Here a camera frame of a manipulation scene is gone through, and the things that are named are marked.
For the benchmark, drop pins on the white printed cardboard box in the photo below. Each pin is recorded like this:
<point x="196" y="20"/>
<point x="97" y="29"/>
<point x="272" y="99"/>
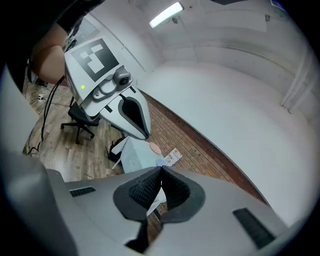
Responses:
<point x="172" y="156"/>

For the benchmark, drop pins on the person's black shirt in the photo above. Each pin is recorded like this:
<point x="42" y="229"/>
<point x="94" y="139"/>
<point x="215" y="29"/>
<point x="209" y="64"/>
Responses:
<point x="37" y="15"/>

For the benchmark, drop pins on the big blue plate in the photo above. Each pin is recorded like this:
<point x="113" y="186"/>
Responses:
<point x="161" y="163"/>

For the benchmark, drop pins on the black bag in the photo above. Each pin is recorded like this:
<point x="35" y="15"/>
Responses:
<point x="113" y="153"/>

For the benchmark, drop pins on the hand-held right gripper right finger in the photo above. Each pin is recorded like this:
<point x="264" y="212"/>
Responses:
<point x="212" y="225"/>

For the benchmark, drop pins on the black office chair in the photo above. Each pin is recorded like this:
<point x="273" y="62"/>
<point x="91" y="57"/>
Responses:
<point x="82" y="117"/>

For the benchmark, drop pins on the small pink plate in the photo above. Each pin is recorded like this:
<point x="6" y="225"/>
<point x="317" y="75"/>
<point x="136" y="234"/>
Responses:
<point x="155" y="148"/>

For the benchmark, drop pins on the white power strip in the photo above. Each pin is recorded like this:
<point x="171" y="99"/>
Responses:
<point x="41" y="98"/>

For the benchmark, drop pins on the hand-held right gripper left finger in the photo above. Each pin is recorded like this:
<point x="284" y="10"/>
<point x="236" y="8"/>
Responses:
<point x="100" y="212"/>

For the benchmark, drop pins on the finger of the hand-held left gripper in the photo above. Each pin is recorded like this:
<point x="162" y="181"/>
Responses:
<point x="112" y="120"/>
<point x="145" y="112"/>

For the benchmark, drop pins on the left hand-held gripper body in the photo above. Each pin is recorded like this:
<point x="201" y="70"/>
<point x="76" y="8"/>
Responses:
<point x="95" y="60"/>

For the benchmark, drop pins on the light blue flower tablecloth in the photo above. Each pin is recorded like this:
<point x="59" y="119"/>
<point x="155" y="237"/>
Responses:
<point x="135" y="157"/>

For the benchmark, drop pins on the long ceiling light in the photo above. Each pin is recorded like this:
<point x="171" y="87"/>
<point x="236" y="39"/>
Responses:
<point x="166" y="15"/>

